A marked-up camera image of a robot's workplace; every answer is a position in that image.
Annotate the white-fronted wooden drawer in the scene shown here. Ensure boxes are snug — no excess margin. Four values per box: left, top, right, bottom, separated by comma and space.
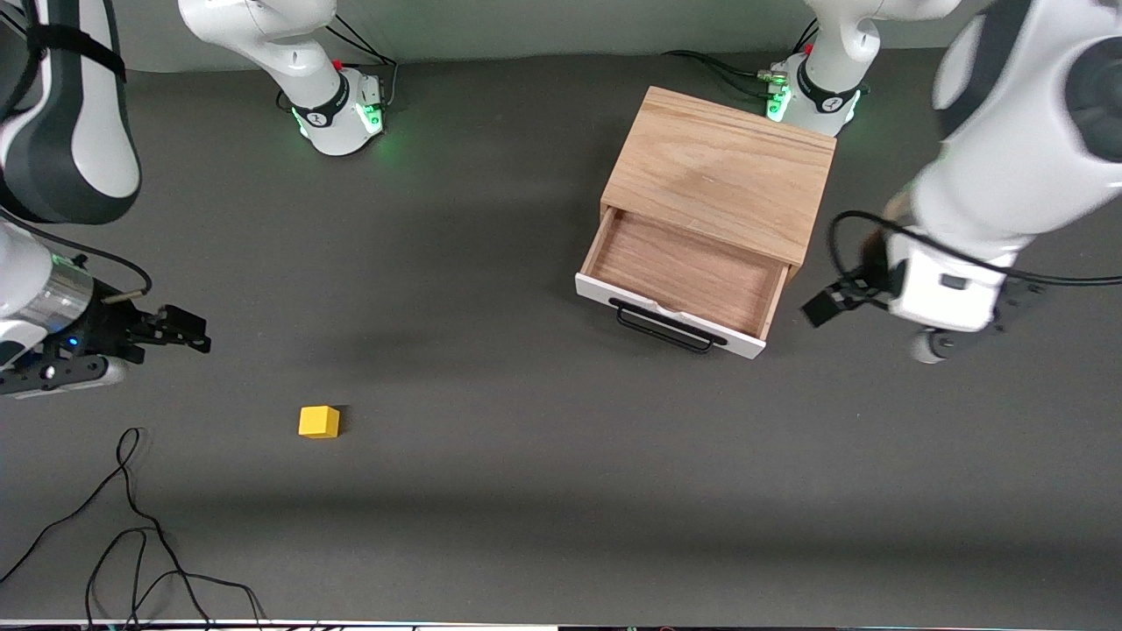
575, 208, 791, 360

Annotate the light wooden drawer cabinet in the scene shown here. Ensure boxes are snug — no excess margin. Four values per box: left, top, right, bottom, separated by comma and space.
600, 85, 838, 292

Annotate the thin black loose cable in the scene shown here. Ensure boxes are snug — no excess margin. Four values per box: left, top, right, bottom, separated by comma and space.
0, 427, 214, 630
85, 528, 266, 630

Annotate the yellow cube block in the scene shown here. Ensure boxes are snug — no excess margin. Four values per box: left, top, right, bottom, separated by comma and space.
299, 405, 341, 439

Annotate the black metal drawer handle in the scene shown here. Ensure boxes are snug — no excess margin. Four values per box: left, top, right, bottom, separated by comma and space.
609, 298, 729, 355

